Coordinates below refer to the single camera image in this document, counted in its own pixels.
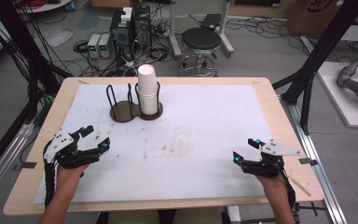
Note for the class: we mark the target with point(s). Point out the stack of white paper cups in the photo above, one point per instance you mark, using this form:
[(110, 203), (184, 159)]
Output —
[(147, 89)]

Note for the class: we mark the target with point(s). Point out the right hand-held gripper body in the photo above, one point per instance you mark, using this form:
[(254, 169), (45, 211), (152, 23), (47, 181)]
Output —
[(270, 158)]

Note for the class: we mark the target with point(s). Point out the grey power supply unit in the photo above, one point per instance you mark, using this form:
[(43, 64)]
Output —
[(93, 46), (104, 45)]

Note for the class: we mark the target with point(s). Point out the black metal frame post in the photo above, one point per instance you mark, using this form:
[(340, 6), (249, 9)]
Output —
[(320, 53), (18, 46)]

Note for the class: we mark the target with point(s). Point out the black computer tower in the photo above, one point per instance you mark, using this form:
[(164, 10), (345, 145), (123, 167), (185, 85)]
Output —
[(142, 28), (121, 34)]

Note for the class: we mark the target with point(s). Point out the black round stool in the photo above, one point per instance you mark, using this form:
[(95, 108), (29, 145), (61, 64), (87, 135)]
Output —
[(200, 49)]

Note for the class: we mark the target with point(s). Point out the person's khaki trousers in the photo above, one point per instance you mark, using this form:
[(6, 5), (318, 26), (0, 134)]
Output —
[(164, 217)]

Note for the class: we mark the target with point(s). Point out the person's left hand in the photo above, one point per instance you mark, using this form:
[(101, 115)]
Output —
[(72, 173)]

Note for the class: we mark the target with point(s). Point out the white platform board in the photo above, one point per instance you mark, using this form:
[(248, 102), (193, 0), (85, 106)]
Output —
[(345, 93)]

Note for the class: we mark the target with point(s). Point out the white table mat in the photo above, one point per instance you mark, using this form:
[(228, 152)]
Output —
[(167, 143)]

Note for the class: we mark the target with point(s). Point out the person's right hand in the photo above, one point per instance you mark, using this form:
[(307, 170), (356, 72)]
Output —
[(271, 182)]

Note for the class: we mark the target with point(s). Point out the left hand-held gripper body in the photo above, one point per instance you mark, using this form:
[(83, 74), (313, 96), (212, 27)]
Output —
[(62, 148)]

